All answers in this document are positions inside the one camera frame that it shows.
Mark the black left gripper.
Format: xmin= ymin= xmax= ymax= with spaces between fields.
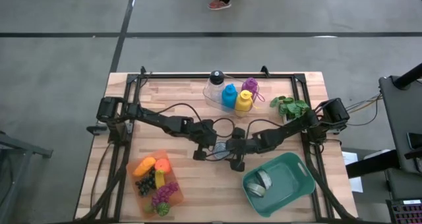
xmin=193 ymin=119 xmax=218 ymax=161

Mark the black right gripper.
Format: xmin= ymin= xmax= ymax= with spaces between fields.
xmin=225 ymin=136 xmax=260 ymax=172

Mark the tin can red tuna label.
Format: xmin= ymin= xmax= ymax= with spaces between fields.
xmin=212 ymin=141 xmax=230 ymax=159

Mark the toy orange fruit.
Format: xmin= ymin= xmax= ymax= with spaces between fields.
xmin=154 ymin=157 xmax=172 ymax=175

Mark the tin can green tuna label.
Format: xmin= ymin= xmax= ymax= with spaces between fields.
xmin=256 ymin=169 xmax=274 ymax=190

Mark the tin can white food label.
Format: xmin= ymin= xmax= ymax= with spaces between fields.
xmin=245 ymin=182 xmax=267 ymax=198

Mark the toy yellow banana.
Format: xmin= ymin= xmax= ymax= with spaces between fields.
xmin=154 ymin=169 xmax=166 ymax=189

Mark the toy red grapes bunch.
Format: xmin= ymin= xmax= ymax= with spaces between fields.
xmin=143 ymin=181 xmax=181 ymax=217

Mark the yellow plastic bottle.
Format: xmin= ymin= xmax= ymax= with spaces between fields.
xmin=234 ymin=90 xmax=261 ymax=117

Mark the blue plastic bottle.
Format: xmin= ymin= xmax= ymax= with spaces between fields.
xmin=221 ymin=83 xmax=238 ymax=109

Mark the toy dark grapes bunch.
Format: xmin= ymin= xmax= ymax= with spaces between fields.
xmin=135 ymin=169 xmax=158 ymax=198

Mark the purple plastic bottle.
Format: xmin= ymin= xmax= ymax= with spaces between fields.
xmin=241 ymin=77 xmax=266 ymax=103

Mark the clear plastic bin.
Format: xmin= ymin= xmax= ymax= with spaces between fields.
xmin=202 ymin=72 xmax=261 ymax=118

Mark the teal plastic basket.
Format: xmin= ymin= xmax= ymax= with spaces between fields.
xmin=241 ymin=152 xmax=317 ymax=218

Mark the green artificial plant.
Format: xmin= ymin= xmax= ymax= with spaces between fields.
xmin=269 ymin=96 xmax=311 ymax=125

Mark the black beam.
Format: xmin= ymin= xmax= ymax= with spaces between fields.
xmin=345 ymin=149 xmax=402 ymax=179

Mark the grey metal stand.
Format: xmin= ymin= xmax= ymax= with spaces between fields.
xmin=0 ymin=128 xmax=53 ymax=224

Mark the black smartphone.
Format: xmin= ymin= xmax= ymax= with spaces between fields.
xmin=407 ymin=131 xmax=422 ymax=151

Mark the black backlit keyboard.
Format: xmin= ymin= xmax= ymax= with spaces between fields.
xmin=385 ymin=199 xmax=422 ymax=224

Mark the black pole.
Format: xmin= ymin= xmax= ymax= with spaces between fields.
xmin=394 ymin=63 xmax=422 ymax=90

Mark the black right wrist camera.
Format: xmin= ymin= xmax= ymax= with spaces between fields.
xmin=232 ymin=127 xmax=247 ymax=140

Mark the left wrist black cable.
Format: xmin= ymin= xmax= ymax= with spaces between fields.
xmin=210 ymin=117 xmax=237 ymax=139

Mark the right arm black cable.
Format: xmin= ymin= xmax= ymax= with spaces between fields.
xmin=245 ymin=118 xmax=286 ymax=142

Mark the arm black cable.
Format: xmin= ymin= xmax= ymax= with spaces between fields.
xmin=245 ymin=118 xmax=286 ymax=142
xmin=141 ymin=102 xmax=202 ymax=123

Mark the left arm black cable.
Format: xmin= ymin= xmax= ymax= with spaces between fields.
xmin=141 ymin=102 xmax=202 ymax=123

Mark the black aluminium rig frame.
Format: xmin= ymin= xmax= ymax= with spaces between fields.
xmin=75 ymin=65 xmax=359 ymax=223

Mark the brown cable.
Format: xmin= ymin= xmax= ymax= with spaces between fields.
xmin=89 ymin=141 xmax=113 ymax=202

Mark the right base cable bundle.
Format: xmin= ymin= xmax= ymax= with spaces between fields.
xmin=344 ymin=94 xmax=383 ymax=126

